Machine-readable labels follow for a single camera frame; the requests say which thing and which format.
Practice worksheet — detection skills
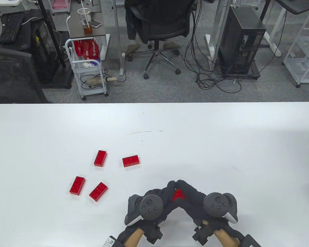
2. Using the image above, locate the person's right hand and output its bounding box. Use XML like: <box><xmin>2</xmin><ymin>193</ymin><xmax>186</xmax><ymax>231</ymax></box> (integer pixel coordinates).
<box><xmin>177</xmin><ymin>180</ymin><xmax>212</xmax><ymax>245</ymax></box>

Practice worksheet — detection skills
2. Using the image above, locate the person's left hand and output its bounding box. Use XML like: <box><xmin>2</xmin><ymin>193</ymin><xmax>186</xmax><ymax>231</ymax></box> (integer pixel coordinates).
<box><xmin>140</xmin><ymin>181</ymin><xmax>182</xmax><ymax>244</ymax></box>

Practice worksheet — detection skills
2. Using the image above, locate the stack of red toy bricks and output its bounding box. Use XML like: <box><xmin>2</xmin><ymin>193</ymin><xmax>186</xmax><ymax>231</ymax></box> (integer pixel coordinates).
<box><xmin>171</xmin><ymin>189</ymin><xmax>187</xmax><ymax>202</ymax></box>

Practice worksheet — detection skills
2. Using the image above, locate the single red toy brick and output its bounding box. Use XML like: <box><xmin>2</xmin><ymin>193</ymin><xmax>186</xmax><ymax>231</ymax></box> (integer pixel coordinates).
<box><xmin>94</xmin><ymin>150</ymin><xmax>108</xmax><ymax>167</ymax></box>
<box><xmin>89</xmin><ymin>182</ymin><xmax>108</xmax><ymax>203</ymax></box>
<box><xmin>69</xmin><ymin>176</ymin><xmax>86</xmax><ymax>196</ymax></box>
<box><xmin>122</xmin><ymin>155</ymin><xmax>141</xmax><ymax>167</ymax></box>

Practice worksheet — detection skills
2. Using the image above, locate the person's right forearm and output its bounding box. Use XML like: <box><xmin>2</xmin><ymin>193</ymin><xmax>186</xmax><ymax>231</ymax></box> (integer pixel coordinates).
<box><xmin>212</xmin><ymin>228</ymin><xmax>241</xmax><ymax>247</ymax></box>

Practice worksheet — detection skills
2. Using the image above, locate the person's left forearm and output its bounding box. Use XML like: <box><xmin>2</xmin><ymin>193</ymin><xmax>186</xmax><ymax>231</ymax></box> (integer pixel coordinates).
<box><xmin>124</xmin><ymin>228</ymin><xmax>146</xmax><ymax>247</ymax></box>

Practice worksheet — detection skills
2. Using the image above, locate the grey left hand controller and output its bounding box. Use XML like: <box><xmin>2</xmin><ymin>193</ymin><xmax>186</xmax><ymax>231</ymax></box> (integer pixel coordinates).
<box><xmin>124</xmin><ymin>194</ymin><xmax>164</xmax><ymax>227</ymax></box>

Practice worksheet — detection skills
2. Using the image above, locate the grey hand controller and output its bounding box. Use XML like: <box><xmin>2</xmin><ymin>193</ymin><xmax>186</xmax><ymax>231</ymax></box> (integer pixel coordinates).
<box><xmin>203</xmin><ymin>192</ymin><xmax>239</xmax><ymax>224</ymax></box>
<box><xmin>124</xmin><ymin>194</ymin><xmax>164</xmax><ymax>227</ymax></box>

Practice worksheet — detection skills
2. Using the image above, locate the grey right hand controller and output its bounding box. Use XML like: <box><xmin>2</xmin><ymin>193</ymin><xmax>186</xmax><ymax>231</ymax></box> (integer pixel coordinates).
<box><xmin>203</xmin><ymin>192</ymin><xmax>239</xmax><ymax>224</ymax></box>

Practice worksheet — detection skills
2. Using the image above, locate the black left wrist sensor box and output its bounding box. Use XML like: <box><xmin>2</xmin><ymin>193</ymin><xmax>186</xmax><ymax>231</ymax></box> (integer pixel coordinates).
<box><xmin>102</xmin><ymin>236</ymin><xmax>119</xmax><ymax>247</ymax></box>

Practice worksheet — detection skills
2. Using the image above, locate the black wrist sensor box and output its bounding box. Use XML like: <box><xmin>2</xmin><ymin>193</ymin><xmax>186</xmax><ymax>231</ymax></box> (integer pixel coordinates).
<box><xmin>102</xmin><ymin>236</ymin><xmax>119</xmax><ymax>247</ymax></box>
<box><xmin>242</xmin><ymin>234</ymin><xmax>262</xmax><ymax>247</ymax></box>

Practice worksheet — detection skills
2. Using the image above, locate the black right wrist sensor box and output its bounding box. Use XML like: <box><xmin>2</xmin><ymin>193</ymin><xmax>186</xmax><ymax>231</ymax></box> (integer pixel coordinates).
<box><xmin>242</xmin><ymin>234</ymin><xmax>262</xmax><ymax>247</ymax></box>

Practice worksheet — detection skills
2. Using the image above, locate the black tower base tray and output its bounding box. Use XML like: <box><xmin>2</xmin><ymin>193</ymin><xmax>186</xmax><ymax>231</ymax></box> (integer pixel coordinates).
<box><xmin>221</xmin><ymin>61</ymin><xmax>261</xmax><ymax>80</ymax></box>

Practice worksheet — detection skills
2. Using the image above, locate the white rolling cart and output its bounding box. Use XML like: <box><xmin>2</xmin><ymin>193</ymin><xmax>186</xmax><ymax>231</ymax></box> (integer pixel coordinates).
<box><xmin>65</xmin><ymin>38</ymin><xmax>109</xmax><ymax>101</ymax></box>

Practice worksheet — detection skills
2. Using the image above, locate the black computer tower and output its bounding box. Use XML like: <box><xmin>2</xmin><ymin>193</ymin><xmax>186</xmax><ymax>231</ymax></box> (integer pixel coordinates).
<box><xmin>218</xmin><ymin>6</ymin><xmax>267</xmax><ymax>77</ymax></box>

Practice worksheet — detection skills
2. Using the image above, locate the black swivel office chair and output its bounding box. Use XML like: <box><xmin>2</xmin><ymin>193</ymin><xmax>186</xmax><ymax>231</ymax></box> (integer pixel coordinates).
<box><xmin>129</xmin><ymin>0</ymin><xmax>196</xmax><ymax>79</ymax></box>

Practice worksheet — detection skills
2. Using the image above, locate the red snack bag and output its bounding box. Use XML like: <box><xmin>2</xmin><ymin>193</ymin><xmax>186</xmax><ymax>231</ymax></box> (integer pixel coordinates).
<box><xmin>74</xmin><ymin>39</ymin><xmax>101</xmax><ymax>63</ymax></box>

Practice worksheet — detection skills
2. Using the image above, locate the white angled desk leg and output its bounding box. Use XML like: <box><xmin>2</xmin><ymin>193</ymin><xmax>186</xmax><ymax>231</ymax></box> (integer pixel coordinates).
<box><xmin>263</xmin><ymin>0</ymin><xmax>289</xmax><ymax>57</ymax></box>

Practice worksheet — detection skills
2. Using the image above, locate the plastic iced tea cup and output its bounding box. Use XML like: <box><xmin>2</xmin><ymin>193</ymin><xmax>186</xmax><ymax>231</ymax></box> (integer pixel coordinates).
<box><xmin>77</xmin><ymin>0</ymin><xmax>93</xmax><ymax>35</ymax></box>

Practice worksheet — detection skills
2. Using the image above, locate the brown side table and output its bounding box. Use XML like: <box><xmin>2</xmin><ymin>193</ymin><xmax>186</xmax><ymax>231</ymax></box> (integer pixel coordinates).
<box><xmin>67</xmin><ymin>0</ymin><xmax>111</xmax><ymax>61</ymax></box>

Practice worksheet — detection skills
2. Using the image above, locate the black pole stand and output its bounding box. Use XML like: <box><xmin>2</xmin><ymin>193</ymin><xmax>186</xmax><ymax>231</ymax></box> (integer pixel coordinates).
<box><xmin>37</xmin><ymin>0</ymin><xmax>73</xmax><ymax>90</ymax></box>

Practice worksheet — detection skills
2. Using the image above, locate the black mesh office chair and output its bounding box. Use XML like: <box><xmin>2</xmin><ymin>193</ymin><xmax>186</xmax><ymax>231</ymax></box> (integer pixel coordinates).
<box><xmin>0</xmin><ymin>47</ymin><xmax>50</xmax><ymax>104</ymax></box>

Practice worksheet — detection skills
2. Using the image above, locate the black desktop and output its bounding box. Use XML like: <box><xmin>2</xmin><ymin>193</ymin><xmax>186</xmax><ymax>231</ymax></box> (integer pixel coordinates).
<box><xmin>274</xmin><ymin>0</ymin><xmax>309</xmax><ymax>15</ymax></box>

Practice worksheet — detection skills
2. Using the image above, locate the black keyboard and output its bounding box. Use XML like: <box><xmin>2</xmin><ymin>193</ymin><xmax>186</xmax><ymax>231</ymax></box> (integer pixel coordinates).
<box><xmin>0</xmin><ymin>12</ymin><xmax>25</xmax><ymax>45</ymax></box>

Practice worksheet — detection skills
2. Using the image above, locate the bundle of black cables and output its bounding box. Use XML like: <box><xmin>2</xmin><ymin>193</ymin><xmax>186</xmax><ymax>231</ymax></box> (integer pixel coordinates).
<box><xmin>183</xmin><ymin>0</ymin><xmax>242</xmax><ymax>94</ymax></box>

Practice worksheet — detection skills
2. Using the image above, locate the white wire rack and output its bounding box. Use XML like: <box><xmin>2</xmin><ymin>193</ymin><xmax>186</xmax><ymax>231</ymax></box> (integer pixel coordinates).
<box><xmin>283</xmin><ymin>10</ymin><xmax>309</xmax><ymax>88</ymax></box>

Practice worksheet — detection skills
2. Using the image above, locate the aluminium frame post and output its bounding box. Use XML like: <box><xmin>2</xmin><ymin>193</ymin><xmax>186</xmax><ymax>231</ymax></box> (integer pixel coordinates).
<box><xmin>114</xmin><ymin>0</ymin><xmax>127</xmax><ymax>76</ymax></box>

